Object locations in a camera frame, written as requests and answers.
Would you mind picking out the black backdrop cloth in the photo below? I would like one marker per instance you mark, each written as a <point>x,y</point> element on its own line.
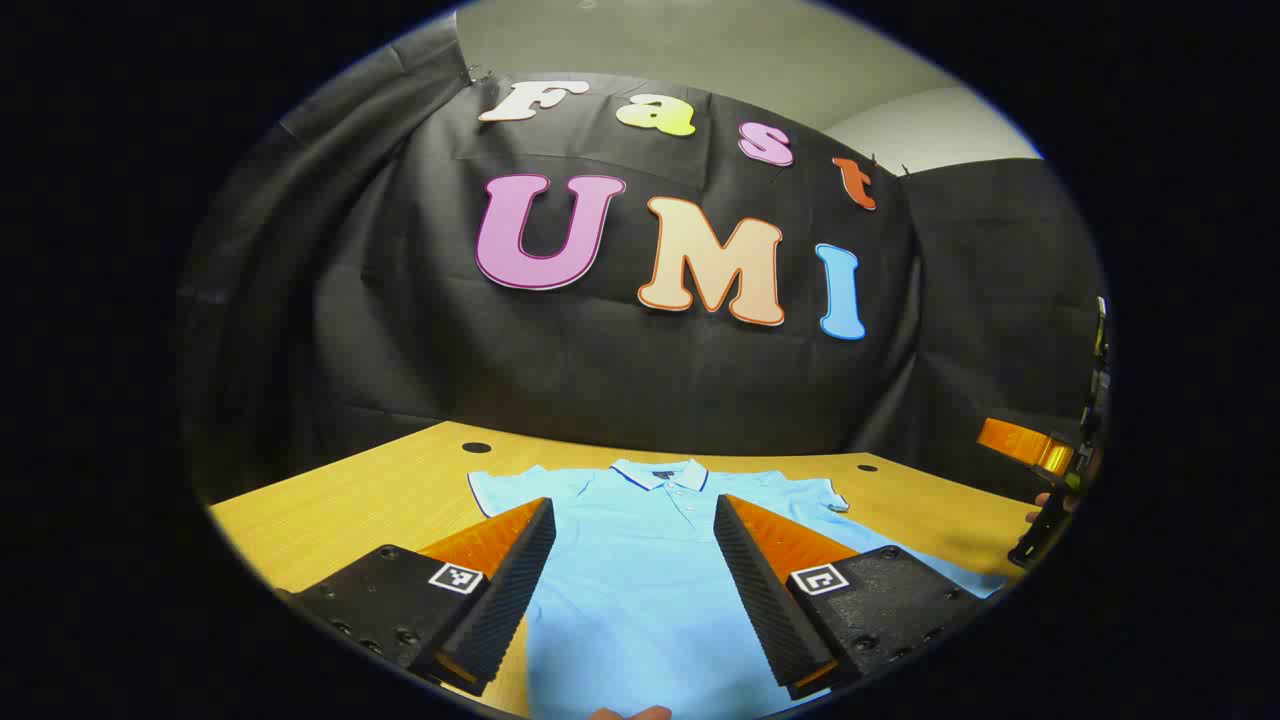
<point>600,380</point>

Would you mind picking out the light blue polo T-shirt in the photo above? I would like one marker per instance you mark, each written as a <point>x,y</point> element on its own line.
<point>640,580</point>

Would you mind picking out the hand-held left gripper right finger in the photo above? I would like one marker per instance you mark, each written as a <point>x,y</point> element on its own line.
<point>765,590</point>

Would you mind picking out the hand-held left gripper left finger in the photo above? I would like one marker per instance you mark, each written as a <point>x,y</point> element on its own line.
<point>505,590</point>

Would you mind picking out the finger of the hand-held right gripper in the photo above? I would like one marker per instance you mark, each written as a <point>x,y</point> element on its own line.
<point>1020,440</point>

